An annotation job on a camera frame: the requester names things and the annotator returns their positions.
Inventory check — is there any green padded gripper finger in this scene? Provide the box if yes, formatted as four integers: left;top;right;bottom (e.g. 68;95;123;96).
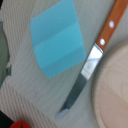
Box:
0;21;11;87

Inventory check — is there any red tomato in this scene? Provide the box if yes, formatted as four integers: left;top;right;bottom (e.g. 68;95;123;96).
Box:
9;121;31;128

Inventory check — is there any round wooden plate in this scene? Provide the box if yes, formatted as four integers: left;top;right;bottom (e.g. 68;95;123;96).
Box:
92;43;128;128

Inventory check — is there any knife with wooden handle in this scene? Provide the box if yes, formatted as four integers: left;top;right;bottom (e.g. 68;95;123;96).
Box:
56;0;128;119

